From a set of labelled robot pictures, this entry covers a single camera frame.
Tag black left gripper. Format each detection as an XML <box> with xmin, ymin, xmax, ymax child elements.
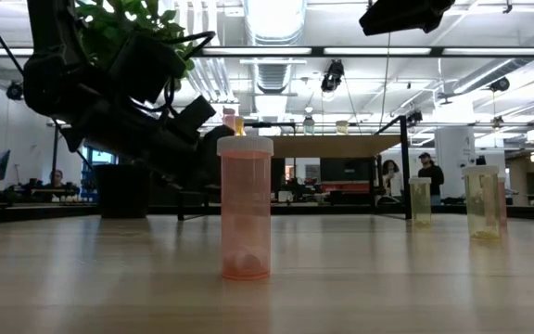
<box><xmin>60</xmin><ymin>95</ymin><xmax>237</xmax><ymax>187</ymax></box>

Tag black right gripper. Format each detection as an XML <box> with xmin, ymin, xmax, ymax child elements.
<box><xmin>358</xmin><ymin>0</ymin><xmax>457</xmax><ymax>37</ymax></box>

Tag yellow bottle white cap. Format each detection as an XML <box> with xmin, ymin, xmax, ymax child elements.
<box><xmin>461</xmin><ymin>164</ymin><xmax>502</xmax><ymax>241</ymax></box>
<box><xmin>408</xmin><ymin>176</ymin><xmax>433</xmax><ymax>227</ymax></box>

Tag wooden shelf black metal legs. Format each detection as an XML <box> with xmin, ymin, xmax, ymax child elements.
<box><xmin>176</xmin><ymin>115</ymin><xmax>413</xmax><ymax>222</ymax></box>

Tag black overhead light bar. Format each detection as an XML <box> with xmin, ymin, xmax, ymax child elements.
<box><xmin>0</xmin><ymin>45</ymin><xmax>534</xmax><ymax>58</ymax></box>

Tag green plant in black pot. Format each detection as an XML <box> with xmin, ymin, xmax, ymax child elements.
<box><xmin>74</xmin><ymin>0</ymin><xmax>197</xmax><ymax>220</ymax></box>

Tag blue lit screen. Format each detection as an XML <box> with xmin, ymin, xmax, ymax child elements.
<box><xmin>81</xmin><ymin>146</ymin><xmax>118</xmax><ymax>167</ymax></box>

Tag red toolbox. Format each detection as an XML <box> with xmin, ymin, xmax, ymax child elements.
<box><xmin>320</xmin><ymin>181</ymin><xmax>373</xmax><ymax>194</ymax></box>

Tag person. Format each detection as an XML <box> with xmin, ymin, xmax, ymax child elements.
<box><xmin>46</xmin><ymin>169</ymin><xmax>70</xmax><ymax>196</ymax></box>
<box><xmin>416</xmin><ymin>151</ymin><xmax>446</xmax><ymax>207</ymax></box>
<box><xmin>379</xmin><ymin>159</ymin><xmax>405</xmax><ymax>205</ymax></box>

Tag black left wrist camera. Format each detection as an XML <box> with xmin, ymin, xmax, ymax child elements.
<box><xmin>108</xmin><ymin>31</ymin><xmax>189</xmax><ymax>106</ymax></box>

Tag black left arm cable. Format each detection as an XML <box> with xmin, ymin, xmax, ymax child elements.
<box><xmin>162</xmin><ymin>30</ymin><xmax>216</xmax><ymax>115</ymax></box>

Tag silver ventilation duct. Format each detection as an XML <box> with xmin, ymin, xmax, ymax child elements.
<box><xmin>242</xmin><ymin>0</ymin><xmax>308</xmax><ymax>94</ymax></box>

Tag black table edge rail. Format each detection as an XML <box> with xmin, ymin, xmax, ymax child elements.
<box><xmin>0</xmin><ymin>202</ymin><xmax>534</xmax><ymax>227</ymax></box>

